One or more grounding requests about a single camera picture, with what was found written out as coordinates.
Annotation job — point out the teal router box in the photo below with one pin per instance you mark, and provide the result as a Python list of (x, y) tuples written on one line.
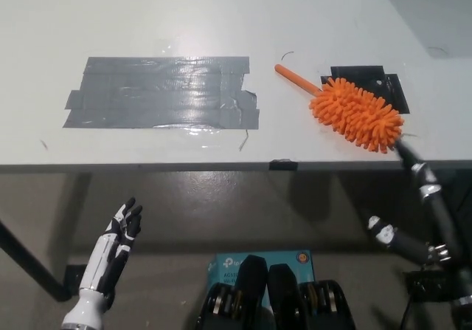
[(284, 260)]

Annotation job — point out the black table foot plate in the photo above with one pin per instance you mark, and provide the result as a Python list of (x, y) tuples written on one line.
[(427, 285), (75, 276)]

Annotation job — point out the black table leg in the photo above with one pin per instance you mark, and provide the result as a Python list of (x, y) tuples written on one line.
[(33, 260)]

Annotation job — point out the orange microfiber duster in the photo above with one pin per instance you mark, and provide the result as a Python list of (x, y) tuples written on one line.
[(357, 116)]

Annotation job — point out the black tape patch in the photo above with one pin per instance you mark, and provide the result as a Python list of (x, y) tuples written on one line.
[(368, 75)]

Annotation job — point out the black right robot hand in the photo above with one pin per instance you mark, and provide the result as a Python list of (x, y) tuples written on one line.
[(440, 212)]

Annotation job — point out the grey duct tape patch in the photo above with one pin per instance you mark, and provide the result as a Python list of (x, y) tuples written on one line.
[(162, 93)]

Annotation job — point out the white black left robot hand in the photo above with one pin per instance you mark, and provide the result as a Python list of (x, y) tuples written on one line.
[(110, 249)]

